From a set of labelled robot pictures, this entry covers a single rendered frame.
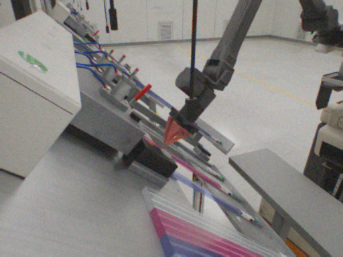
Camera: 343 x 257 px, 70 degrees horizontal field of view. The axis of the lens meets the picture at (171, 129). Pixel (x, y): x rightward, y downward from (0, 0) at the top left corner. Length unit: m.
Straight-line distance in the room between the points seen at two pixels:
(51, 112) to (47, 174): 0.07
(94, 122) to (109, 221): 0.15
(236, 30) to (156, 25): 7.78
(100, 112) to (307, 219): 0.89
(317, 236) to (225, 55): 0.68
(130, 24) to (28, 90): 8.11
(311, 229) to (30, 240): 0.95
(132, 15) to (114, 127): 7.97
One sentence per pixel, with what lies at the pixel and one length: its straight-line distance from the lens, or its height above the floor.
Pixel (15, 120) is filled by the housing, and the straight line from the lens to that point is 0.22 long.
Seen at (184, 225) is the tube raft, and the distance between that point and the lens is 0.35.
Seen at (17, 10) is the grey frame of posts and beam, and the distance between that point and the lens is 0.72.
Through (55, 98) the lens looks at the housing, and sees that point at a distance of 0.21.
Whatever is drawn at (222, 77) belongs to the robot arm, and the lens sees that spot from 0.71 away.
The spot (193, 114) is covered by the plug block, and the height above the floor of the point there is 1.11.
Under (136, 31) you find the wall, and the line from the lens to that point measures 8.36.
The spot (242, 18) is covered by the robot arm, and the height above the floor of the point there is 1.26.
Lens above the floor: 1.31
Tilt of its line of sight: 28 degrees down
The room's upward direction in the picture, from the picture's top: straight up
